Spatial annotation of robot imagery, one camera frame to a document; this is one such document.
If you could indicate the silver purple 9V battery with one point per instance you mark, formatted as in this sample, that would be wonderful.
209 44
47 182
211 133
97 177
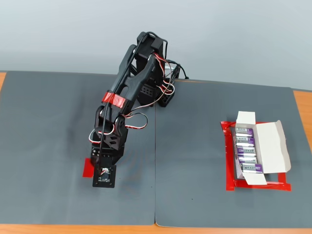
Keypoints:
246 150
248 159
245 141
252 168
245 131

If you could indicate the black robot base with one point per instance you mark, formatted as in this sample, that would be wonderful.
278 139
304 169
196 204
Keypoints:
146 92

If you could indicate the grey mat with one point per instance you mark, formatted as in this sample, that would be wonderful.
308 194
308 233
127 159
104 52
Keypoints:
195 146
48 122

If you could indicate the red tape patch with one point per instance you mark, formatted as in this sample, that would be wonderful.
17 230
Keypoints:
87 168

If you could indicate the black square wrist camera module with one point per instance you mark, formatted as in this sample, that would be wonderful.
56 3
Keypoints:
104 176

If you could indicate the red tape band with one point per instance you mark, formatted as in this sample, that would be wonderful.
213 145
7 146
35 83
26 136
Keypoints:
114 99

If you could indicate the red tape frame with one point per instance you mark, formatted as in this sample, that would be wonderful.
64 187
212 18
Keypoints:
230 175

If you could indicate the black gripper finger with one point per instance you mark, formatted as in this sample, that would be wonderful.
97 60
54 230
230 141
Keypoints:
95 156

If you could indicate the white cardboard box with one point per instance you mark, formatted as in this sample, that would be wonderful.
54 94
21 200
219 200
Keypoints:
270 148

